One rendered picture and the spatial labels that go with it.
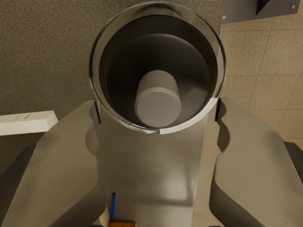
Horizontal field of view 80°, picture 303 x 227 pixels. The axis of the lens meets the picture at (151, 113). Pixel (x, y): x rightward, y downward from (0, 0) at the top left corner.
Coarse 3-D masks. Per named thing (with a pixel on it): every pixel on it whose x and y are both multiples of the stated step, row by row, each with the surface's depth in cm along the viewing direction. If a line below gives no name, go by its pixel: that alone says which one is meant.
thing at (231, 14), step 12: (228, 0) 108; (240, 0) 108; (252, 0) 108; (264, 0) 101; (276, 0) 108; (288, 0) 107; (228, 12) 112; (240, 12) 111; (252, 12) 111; (264, 12) 111; (276, 12) 111; (288, 12) 111
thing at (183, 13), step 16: (128, 16) 12; (144, 16) 12; (176, 16) 12; (192, 16) 12; (112, 32) 13; (208, 32) 12; (96, 48) 13; (224, 48) 13; (96, 64) 14; (224, 64) 14; (96, 80) 14; (224, 80) 14; (96, 96) 15; (112, 112) 16; (208, 112) 16; (144, 128) 17; (176, 128) 17
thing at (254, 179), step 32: (224, 128) 8; (256, 128) 8; (224, 160) 7; (256, 160) 7; (288, 160) 6; (224, 192) 6; (256, 192) 5; (288, 192) 5; (224, 224) 6; (256, 224) 5; (288, 224) 5
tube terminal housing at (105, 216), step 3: (105, 210) 61; (108, 210) 65; (105, 213) 61; (108, 213) 65; (102, 216) 58; (105, 216) 61; (108, 216) 65; (102, 219) 58; (105, 219) 61; (108, 219) 65; (102, 222) 58; (105, 222) 61; (102, 225) 58; (105, 225) 61
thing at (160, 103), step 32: (128, 32) 12; (160, 32) 11; (192, 32) 12; (128, 64) 12; (160, 64) 12; (192, 64) 12; (128, 96) 14; (160, 96) 10; (192, 96) 13; (160, 128) 15
